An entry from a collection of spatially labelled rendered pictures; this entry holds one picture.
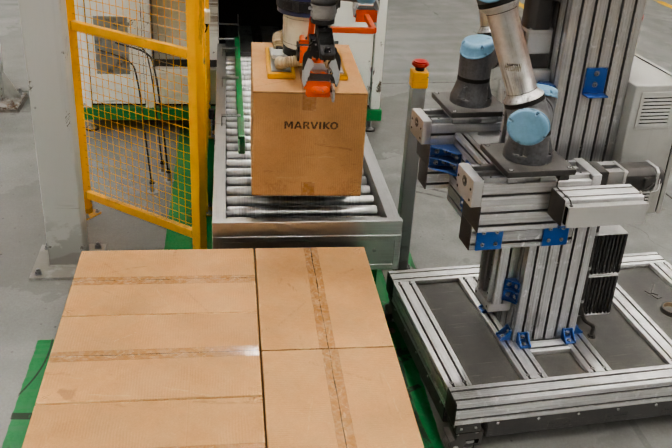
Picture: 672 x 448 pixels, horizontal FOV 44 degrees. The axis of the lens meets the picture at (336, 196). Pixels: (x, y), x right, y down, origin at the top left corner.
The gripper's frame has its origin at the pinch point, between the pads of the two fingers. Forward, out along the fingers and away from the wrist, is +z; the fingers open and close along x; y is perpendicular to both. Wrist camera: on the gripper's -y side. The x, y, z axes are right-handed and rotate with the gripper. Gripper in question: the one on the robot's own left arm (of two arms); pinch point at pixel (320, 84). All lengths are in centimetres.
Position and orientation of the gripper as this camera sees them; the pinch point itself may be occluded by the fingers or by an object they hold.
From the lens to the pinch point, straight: 254.4
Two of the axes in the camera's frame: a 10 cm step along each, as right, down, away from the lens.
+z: -0.5, 9.0, 4.4
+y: -1.0, -4.4, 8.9
